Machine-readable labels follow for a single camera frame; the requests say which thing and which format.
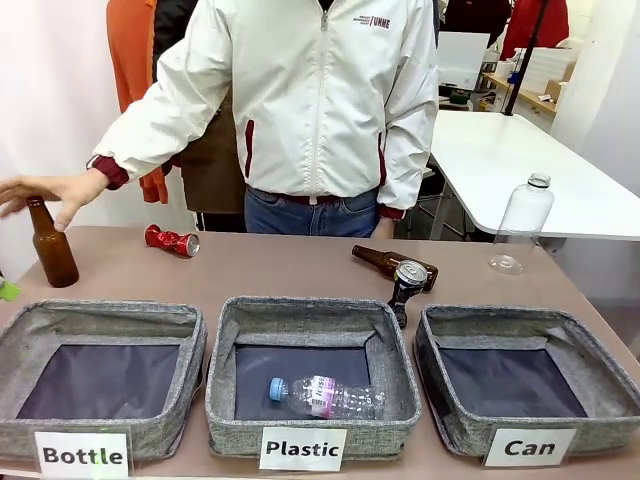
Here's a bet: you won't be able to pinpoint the person's white zip jacket torso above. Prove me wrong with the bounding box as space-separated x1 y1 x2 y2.
149 0 441 206

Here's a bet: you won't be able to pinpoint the large clear plastic bottle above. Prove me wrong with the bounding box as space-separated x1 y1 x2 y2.
488 172 556 276

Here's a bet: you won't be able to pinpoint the person's blue jeans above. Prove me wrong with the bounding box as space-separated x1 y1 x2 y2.
243 185 381 239

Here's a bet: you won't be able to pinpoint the orange hanging garment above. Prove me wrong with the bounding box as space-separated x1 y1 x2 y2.
105 0 171 205

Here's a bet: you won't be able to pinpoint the crushed black drink can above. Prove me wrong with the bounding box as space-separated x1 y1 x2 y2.
387 259 430 330

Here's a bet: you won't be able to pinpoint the white Can label card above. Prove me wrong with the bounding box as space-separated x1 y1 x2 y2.
483 427 577 468

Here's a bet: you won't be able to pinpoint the dark hanging jacket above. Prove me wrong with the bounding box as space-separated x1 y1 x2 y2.
152 0 201 71

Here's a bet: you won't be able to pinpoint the brown glass beer bottle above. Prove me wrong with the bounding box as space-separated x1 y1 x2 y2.
25 196 80 289
351 243 440 293

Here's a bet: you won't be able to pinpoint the wooden background shelf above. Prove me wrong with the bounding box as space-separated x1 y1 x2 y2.
482 72 559 119

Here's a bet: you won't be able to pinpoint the grey fabric basket labelled Can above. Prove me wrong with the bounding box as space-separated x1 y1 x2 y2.
413 303 640 457

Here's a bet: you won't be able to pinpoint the white Plastic label card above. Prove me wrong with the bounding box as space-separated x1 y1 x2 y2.
258 427 349 472

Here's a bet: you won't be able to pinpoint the small plastic bottle pink label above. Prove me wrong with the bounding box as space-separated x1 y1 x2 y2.
269 374 386 420

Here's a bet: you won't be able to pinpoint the red garment in background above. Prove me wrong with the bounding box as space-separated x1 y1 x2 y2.
499 0 570 61

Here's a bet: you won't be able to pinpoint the person's right forearm white sleeve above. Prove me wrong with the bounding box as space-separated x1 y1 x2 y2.
85 82 214 192

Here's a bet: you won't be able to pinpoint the white background table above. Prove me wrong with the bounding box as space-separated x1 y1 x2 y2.
428 109 640 242

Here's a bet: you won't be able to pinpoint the crushed red soda can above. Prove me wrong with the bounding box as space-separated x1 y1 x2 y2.
144 224 201 259

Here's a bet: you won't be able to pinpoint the white box on background desk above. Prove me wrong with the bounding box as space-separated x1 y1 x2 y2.
436 31 491 91

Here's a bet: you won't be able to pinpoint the person's left forearm white sleeve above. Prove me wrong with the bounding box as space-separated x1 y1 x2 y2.
375 107 441 222

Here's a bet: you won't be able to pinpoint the white Bottle label card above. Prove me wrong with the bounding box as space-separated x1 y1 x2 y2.
33 430 130 479

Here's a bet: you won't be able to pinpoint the person's right hand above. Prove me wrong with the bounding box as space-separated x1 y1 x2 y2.
0 168 110 234

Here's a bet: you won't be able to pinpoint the grey fabric basket labelled Bottle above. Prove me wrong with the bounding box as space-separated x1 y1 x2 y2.
0 298 209 464

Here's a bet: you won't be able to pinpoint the brown hanging apron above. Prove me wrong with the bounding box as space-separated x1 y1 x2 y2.
178 94 247 216

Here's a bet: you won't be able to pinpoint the grey fabric basket labelled Plastic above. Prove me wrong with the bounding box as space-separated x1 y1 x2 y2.
204 295 424 459

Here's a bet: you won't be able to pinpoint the black stand pole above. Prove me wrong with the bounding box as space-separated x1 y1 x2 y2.
503 0 551 117

